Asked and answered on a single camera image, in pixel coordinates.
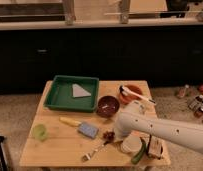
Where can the black and white toy block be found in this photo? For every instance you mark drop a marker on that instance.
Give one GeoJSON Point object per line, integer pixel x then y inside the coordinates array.
{"type": "Point", "coordinates": [154, 147]}

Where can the black stand on floor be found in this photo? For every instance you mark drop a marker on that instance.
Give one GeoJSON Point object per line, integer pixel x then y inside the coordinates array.
{"type": "Point", "coordinates": [3, 160]}

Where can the green cucumber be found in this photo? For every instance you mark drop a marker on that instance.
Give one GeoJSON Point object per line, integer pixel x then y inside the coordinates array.
{"type": "Point", "coordinates": [135, 159]}

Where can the grey triangular cloth piece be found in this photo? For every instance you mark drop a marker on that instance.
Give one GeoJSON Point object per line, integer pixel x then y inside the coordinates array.
{"type": "Point", "coordinates": [79, 91]}

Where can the orange bowl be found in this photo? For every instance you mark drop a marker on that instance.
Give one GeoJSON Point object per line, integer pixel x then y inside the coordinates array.
{"type": "Point", "coordinates": [125, 98]}

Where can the light green cup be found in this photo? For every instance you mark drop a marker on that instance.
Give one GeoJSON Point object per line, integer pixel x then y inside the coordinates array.
{"type": "Point", "coordinates": [39, 132]}

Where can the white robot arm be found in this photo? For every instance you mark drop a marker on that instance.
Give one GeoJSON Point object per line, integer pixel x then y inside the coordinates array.
{"type": "Point", "coordinates": [132, 118]}

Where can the dark red grape bunch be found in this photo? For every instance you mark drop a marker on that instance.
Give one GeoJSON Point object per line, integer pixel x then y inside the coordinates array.
{"type": "Point", "coordinates": [109, 135]}

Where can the wooden table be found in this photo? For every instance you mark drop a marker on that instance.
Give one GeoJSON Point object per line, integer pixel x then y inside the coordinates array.
{"type": "Point", "coordinates": [65, 147]}

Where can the green plastic tray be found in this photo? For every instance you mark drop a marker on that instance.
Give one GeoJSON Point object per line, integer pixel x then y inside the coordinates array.
{"type": "Point", "coordinates": [60, 94]}

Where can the blue sponge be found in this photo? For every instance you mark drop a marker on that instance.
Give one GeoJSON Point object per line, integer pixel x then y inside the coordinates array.
{"type": "Point", "coordinates": [88, 130]}

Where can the silver fork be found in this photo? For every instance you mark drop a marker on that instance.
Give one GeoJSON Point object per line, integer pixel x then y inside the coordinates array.
{"type": "Point", "coordinates": [89, 155]}

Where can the dark red bowl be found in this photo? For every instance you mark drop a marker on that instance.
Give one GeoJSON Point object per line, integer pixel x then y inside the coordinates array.
{"type": "Point", "coordinates": [107, 106]}

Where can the black cabinet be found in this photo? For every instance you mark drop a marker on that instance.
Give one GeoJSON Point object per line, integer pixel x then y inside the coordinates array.
{"type": "Point", "coordinates": [160, 55]}

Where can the yellow corn cob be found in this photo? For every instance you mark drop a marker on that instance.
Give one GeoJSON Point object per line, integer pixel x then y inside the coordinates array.
{"type": "Point", "coordinates": [69, 121]}

